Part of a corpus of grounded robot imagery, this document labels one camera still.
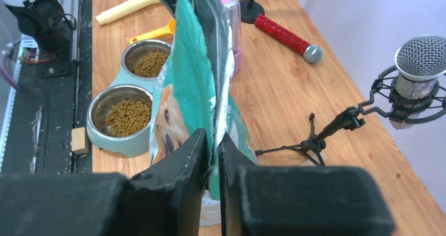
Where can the silver studio microphone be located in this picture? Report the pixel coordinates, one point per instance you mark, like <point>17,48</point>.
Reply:
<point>420,62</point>

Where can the pink metronome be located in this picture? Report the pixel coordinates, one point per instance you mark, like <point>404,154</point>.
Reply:
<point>232,8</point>

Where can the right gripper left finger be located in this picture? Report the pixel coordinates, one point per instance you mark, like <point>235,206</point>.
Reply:
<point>164,199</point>

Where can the wooden block on rail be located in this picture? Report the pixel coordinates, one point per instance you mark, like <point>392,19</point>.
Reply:
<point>80,141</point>

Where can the grey double pet bowl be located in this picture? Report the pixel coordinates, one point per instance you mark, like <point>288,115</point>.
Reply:
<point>126,86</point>

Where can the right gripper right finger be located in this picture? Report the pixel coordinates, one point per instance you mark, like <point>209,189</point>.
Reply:
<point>298,200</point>

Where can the red glitter microphone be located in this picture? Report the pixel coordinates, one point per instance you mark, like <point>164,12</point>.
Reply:
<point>310,52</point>

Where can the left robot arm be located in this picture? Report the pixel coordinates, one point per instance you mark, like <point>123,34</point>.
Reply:
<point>43,20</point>

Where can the yellow plastic scoop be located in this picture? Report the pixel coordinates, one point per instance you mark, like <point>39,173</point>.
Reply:
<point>159,33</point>

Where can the black tripod mic stand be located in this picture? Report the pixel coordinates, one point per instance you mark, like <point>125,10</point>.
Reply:
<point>349,119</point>

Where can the black round-base mic stand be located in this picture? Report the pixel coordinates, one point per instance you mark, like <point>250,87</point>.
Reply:
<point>250,10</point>

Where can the green pet food bag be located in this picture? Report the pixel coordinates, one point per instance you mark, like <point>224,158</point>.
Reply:
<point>193,91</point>

